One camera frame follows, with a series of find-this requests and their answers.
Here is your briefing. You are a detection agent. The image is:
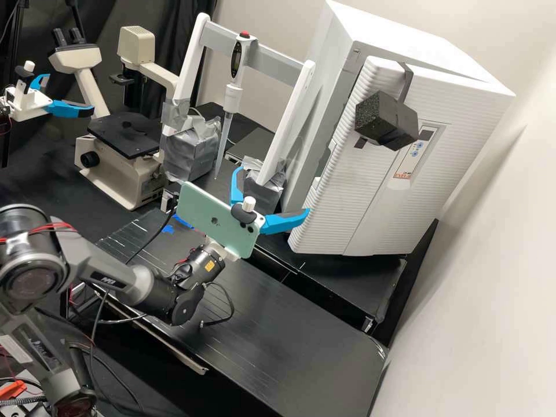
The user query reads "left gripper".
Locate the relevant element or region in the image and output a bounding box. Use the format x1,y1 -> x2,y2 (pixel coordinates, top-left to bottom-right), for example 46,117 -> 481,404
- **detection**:
5,73 -> 96,122

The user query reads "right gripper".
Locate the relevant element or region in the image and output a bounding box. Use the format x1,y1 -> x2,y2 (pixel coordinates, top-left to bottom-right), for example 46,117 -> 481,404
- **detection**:
204,166 -> 312,263

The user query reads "incubator door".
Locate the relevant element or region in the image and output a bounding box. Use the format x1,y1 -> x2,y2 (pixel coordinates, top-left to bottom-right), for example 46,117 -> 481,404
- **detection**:
287,53 -> 517,258

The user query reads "left phone holder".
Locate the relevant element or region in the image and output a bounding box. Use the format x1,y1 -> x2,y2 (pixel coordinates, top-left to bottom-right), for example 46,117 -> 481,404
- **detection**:
15,60 -> 37,96

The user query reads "black tray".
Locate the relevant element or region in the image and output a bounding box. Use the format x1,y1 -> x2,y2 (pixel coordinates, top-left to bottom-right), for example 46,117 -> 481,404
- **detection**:
226,126 -> 276,163

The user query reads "black platform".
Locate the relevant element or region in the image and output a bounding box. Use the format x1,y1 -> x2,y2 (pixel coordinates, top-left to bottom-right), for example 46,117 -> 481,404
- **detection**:
190,101 -> 280,144
251,216 -> 439,348
96,207 -> 389,417

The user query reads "cream microscope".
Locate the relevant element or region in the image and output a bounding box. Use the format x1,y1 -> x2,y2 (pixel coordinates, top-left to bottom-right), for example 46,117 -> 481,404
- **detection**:
46,25 -> 181,213

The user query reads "white pipette stand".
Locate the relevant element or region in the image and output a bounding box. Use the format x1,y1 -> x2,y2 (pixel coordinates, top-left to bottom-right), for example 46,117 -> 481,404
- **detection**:
159,12 -> 317,211

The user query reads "pipette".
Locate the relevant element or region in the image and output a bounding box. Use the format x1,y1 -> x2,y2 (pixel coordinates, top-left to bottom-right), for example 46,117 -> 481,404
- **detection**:
214,31 -> 256,180

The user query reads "white incubator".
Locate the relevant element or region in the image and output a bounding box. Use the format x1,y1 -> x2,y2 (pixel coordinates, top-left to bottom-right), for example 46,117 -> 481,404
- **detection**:
302,0 -> 494,205

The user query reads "right wrist camera phone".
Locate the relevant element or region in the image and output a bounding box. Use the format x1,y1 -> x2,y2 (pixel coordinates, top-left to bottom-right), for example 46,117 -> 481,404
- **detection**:
175,180 -> 267,261

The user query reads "black cable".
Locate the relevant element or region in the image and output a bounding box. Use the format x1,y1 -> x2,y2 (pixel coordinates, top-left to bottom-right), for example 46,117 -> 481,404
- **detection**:
197,281 -> 236,328
125,191 -> 181,265

